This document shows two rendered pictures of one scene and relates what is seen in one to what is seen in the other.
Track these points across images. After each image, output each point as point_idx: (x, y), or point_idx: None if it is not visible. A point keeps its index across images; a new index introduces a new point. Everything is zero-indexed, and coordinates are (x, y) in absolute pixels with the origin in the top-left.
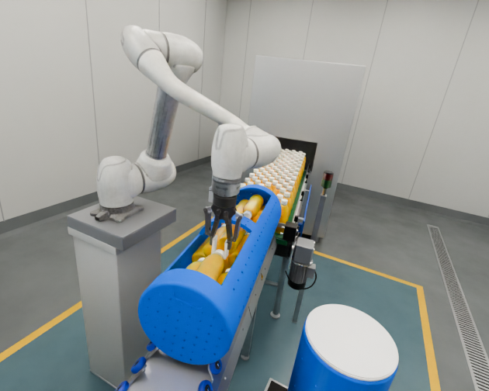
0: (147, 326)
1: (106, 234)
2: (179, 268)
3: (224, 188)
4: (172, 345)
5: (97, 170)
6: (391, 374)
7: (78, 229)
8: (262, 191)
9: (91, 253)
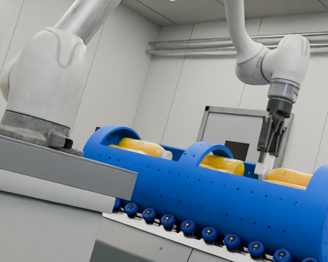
0: (325, 233)
1: (105, 171)
2: (324, 164)
3: (297, 94)
4: None
5: (52, 46)
6: None
7: (27, 168)
8: (135, 132)
9: (30, 228)
